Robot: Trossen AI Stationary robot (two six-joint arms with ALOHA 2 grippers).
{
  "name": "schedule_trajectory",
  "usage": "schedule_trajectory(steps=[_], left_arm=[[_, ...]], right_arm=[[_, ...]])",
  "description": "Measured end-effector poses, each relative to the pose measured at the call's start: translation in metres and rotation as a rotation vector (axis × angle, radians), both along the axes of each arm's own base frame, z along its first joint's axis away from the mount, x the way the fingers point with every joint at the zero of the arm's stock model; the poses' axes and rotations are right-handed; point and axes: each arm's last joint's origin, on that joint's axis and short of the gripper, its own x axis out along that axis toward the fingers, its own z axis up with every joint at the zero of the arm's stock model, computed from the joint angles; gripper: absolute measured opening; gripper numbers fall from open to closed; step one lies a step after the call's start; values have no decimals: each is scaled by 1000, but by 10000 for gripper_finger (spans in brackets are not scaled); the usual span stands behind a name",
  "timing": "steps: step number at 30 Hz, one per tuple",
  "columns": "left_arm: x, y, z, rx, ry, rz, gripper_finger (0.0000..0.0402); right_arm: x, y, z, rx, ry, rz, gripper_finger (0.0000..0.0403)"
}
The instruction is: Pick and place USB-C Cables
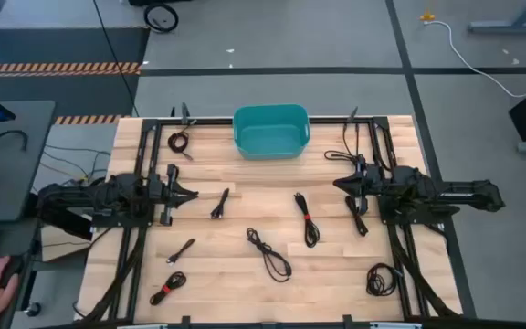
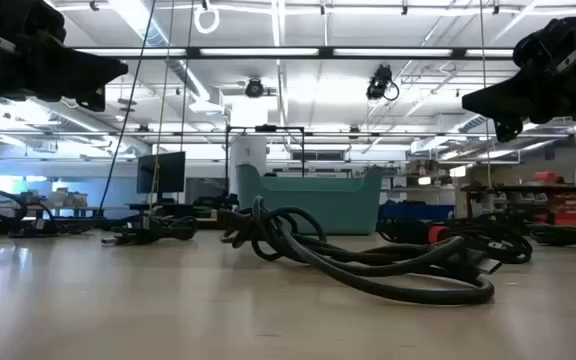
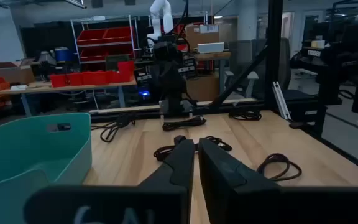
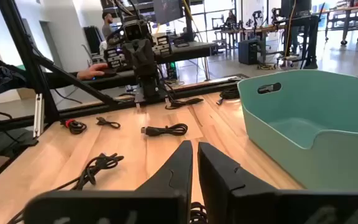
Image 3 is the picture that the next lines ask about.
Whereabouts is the blue container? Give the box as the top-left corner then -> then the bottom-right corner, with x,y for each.
53,46 -> 74,63

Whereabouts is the black aluminium table frame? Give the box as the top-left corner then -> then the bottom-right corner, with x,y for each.
90,0 -> 358,170

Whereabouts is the red plastic storage bin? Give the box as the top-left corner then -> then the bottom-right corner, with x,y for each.
116,60 -> 136,83
103,26 -> 134,44
49,73 -> 70,88
76,29 -> 107,46
82,70 -> 109,86
68,72 -> 84,86

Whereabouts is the dark office chair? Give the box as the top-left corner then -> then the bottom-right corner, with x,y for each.
252,37 -> 319,110

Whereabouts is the teal plastic bin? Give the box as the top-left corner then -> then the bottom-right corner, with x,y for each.
0,112 -> 93,224

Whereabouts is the wooden side table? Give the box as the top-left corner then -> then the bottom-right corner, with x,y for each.
194,51 -> 232,96

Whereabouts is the black labelled electronics box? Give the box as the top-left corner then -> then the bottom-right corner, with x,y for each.
134,65 -> 153,88
178,57 -> 198,79

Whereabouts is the black USB-C cable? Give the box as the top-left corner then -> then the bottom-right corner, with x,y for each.
256,152 -> 303,182
91,113 -> 136,143
228,108 -> 263,121
162,114 -> 207,132

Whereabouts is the black cable with red tie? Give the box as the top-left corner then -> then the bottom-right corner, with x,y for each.
153,136 -> 233,162

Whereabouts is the white wire shelf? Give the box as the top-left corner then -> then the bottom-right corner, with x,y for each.
70,14 -> 139,65

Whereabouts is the cardboard box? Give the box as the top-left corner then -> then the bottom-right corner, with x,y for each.
185,24 -> 220,50
186,74 -> 220,102
0,62 -> 36,85

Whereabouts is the white rectangular box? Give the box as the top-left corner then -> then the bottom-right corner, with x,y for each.
197,42 -> 225,54

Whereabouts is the white aluminium profile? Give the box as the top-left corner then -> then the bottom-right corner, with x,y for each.
271,81 -> 292,121

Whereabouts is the wooden workbench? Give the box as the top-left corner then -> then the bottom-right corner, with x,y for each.
0,77 -> 138,118

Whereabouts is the small white table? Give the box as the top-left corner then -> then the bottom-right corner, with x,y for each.
224,70 -> 259,99

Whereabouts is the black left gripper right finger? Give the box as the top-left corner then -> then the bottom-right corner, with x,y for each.
198,138 -> 358,224

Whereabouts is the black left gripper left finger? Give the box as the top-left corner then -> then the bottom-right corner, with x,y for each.
23,136 -> 195,224

